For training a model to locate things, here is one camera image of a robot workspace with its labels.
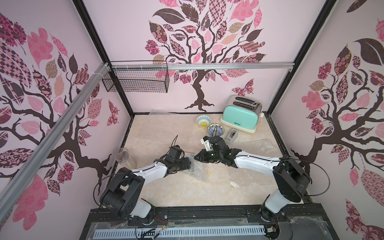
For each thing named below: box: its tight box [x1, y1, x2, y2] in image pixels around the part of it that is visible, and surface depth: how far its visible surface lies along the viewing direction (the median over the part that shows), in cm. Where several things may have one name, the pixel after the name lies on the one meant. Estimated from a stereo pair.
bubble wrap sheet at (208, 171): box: [176, 152, 234, 187], surface depth 88 cm
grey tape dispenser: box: [225, 128, 238, 143], surface depth 105 cm
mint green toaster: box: [220, 95, 263, 134], surface depth 106 cm
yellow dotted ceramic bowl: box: [196, 114, 212, 128], surface depth 116 cm
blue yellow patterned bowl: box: [207, 123, 225, 138], surface depth 109 cm
